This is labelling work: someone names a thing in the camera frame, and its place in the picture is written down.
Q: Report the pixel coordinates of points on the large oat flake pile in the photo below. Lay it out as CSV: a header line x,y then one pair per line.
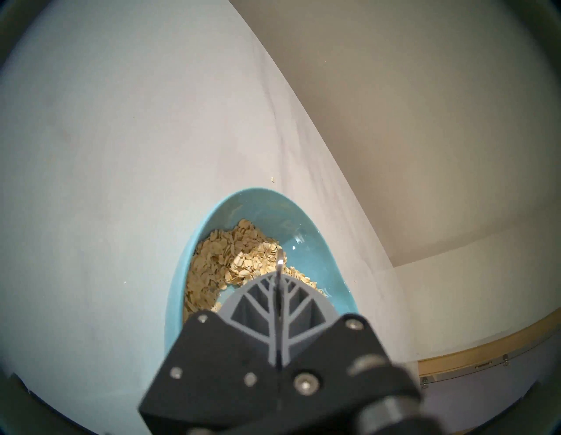
x,y
228,258

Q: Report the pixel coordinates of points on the blue flower-shaped bowl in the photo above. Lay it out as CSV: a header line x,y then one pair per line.
x,y
280,210

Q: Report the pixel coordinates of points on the metal spoon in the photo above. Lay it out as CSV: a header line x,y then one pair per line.
x,y
279,267

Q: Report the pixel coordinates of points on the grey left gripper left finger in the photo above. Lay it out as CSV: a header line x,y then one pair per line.
x,y
245,315

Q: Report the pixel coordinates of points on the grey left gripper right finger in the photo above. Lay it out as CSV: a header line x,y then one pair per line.
x,y
307,315

